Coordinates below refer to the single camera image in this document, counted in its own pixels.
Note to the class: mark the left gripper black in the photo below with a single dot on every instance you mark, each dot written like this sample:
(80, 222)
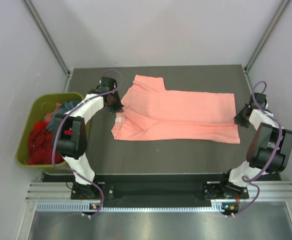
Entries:
(118, 107)

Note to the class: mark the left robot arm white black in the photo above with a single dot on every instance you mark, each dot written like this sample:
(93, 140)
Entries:
(69, 135)

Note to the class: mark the left aluminium corner post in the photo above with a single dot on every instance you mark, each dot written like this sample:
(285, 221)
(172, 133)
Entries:
(44, 32)

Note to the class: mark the salmon pink t shirt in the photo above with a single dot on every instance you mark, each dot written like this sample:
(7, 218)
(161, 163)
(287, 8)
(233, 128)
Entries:
(151, 112)

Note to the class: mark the right aluminium corner post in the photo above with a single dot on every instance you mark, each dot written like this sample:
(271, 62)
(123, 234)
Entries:
(267, 33)

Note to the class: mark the red t shirt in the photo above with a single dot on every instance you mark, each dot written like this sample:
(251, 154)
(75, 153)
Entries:
(40, 144)

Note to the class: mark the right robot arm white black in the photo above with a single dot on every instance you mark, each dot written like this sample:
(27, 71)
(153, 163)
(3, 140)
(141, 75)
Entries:
(268, 153)

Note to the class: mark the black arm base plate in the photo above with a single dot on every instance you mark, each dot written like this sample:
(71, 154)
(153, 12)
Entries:
(198, 190)

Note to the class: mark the olive green plastic bin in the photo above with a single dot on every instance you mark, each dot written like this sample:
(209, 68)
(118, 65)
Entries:
(40, 108)

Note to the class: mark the slotted grey cable duct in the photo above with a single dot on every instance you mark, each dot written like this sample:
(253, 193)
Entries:
(88, 207)

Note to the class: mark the aluminium corner post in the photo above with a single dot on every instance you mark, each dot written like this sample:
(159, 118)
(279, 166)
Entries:
(267, 33)
(44, 32)

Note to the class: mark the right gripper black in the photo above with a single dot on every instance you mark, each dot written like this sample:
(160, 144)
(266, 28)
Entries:
(237, 119)

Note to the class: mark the grey blue t shirt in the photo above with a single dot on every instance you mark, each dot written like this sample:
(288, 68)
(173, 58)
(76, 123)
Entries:
(61, 108)

